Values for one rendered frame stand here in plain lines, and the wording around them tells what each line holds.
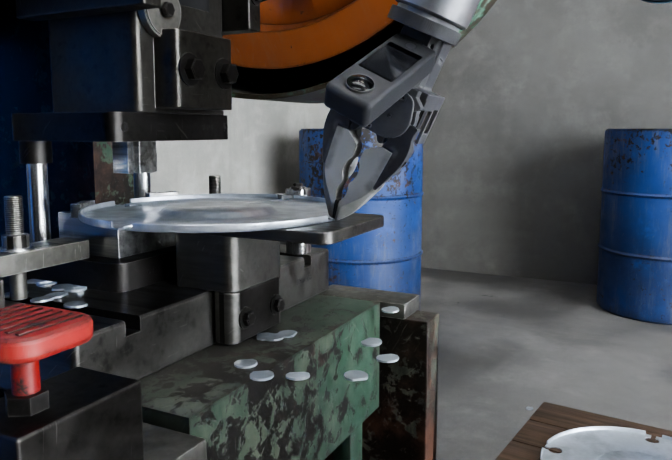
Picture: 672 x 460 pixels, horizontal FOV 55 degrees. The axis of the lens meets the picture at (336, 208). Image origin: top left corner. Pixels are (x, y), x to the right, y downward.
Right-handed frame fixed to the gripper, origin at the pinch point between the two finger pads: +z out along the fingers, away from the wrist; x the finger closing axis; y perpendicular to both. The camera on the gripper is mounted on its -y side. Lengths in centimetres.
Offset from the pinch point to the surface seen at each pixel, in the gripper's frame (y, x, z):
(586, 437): 55, -39, 31
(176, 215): -5.1, 13.8, 7.6
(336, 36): 34.2, 23.4, -13.4
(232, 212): -2.7, 9.2, 5.1
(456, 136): 333, 66, 26
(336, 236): -4.9, -2.9, 0.9
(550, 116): 331, 22, -7
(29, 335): -34.1, 1.1, 4.3
